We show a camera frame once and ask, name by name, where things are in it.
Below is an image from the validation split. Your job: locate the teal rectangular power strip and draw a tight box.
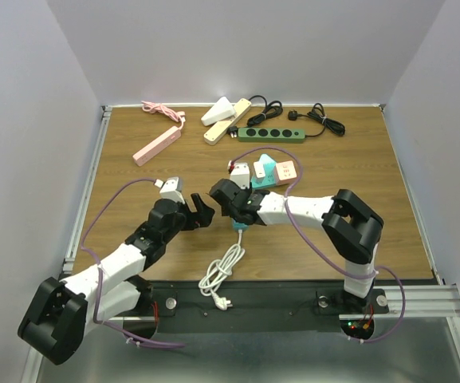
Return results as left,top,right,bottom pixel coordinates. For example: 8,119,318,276
232,219,248,233

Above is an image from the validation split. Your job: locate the teal triangular power strip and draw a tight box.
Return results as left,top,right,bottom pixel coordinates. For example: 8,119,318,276
251,153,277,189

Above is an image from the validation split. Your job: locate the pink cube socket adapter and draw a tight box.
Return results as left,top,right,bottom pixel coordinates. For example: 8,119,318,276
273,160,297,185

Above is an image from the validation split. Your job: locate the white cube adapter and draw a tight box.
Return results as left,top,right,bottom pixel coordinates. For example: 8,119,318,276
253,160,266,182

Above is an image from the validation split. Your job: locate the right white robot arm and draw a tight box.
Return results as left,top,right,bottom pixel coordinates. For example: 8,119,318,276
209,179,384,311

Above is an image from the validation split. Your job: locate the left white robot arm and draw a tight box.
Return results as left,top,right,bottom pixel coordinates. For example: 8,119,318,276
18,193,215,365

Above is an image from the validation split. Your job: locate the pink power strip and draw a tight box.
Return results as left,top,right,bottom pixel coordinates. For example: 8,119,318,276
132,127,182,166

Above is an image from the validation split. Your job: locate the beige power strip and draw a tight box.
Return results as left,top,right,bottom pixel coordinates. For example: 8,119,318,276
203,98,251,145

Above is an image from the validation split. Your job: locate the green power strip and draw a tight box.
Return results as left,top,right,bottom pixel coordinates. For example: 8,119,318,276
237,128,306,144

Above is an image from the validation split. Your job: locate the white triangular power strip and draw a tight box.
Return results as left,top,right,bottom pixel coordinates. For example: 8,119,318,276
201,97,236,126

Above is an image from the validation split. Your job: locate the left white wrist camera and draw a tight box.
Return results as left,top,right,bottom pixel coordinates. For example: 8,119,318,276
154,176,185,204

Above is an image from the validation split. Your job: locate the white coiled cord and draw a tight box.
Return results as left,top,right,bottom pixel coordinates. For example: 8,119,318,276
198,231,246,311

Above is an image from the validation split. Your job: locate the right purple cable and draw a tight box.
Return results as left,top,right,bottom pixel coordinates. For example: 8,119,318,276
233,146,407,345

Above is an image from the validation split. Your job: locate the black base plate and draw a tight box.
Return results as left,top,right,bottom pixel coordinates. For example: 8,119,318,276
53,278,414,335

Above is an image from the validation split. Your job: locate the black coiled cord left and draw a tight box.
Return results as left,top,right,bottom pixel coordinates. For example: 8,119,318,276
227,94,284,139

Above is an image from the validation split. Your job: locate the pink coiled cord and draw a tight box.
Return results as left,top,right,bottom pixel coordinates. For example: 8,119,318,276
140,100,187,129

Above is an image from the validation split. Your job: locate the black cord with plug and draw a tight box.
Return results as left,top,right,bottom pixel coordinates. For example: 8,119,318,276
288,102,346,138

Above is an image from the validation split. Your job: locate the left aluminium rail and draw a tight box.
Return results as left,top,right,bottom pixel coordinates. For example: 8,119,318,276
21,105,113,383

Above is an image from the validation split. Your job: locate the aluminium rail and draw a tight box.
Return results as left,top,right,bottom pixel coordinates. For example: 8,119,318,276
21,105,113,383
376,103,460,383

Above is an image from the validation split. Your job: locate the right aluminium rail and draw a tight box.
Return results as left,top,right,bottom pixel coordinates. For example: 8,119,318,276
376,103,460,383

